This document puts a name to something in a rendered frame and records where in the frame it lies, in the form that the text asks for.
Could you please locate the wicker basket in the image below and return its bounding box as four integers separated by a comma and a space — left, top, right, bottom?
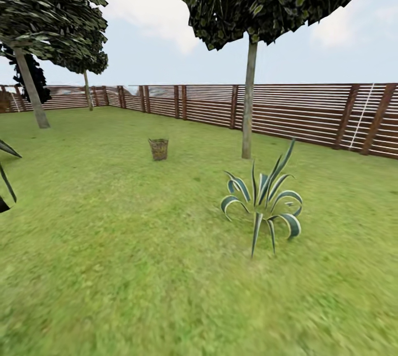
151, 140, 169, 161

